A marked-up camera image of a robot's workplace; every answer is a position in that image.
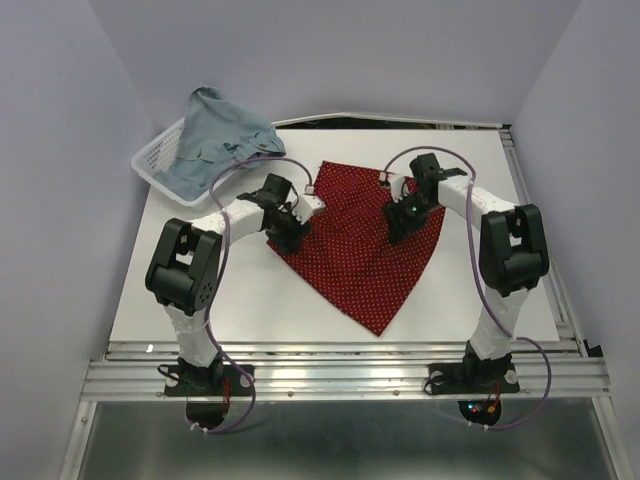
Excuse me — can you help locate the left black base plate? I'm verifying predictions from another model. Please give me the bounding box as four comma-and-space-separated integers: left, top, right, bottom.
158, 364, 252, 398

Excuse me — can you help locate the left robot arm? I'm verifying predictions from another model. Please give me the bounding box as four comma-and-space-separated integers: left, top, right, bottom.
145, 174, 325, 397

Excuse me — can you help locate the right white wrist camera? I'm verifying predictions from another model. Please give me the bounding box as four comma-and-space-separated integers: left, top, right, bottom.
379, 171, 411, 203

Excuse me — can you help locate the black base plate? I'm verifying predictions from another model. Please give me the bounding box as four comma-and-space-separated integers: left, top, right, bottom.
158, 364, 252, 398
423, 363, 520, 396

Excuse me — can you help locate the aluminium frame rail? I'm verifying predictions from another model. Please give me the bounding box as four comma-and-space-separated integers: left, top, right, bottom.
58, 114, 621, 480

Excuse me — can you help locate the light blue denim skirt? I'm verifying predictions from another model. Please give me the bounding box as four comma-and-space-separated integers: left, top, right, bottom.
154, 86, 286, 202

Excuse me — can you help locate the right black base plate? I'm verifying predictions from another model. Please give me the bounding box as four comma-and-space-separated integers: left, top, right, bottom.
423, 363, 520, 396

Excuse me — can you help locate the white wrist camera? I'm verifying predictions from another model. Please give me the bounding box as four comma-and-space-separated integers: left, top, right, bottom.
379, 171, 411, 203
291, 185, 326, 224

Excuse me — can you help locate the white plastic basket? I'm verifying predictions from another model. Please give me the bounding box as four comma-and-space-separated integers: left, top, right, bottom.
130, 118, 213, 212

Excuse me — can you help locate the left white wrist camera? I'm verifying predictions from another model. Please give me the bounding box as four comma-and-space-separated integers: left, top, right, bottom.
291, 185, 326, 224

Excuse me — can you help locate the red polka dot skirt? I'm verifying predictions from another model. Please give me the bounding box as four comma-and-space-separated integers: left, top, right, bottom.
267, 161, 445, 336

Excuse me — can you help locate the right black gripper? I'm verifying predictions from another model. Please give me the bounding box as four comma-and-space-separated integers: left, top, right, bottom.
380, 191, 439, 245

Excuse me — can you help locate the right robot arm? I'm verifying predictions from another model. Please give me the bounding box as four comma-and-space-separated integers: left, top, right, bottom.
379, 147, 550, 395

